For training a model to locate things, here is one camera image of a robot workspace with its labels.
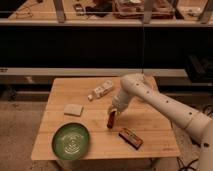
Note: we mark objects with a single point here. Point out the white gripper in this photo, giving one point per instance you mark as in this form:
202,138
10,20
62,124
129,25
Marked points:
120,103

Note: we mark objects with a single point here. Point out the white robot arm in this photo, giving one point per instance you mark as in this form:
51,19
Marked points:
195,123

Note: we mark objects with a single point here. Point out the white sponge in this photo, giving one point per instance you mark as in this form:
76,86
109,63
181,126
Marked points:
73,109

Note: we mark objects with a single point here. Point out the wooden table top board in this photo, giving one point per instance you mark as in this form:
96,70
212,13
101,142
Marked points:
143,120

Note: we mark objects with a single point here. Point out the brown chocolate bar box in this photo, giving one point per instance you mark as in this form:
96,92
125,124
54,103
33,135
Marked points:
131,138

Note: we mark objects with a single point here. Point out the green bowl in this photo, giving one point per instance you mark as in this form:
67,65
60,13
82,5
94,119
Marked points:
71,141

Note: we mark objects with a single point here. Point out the tray on back shelf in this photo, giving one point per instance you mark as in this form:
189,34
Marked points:
161,9

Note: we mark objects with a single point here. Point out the black remote on shelf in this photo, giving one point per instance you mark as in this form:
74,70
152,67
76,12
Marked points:
79,9

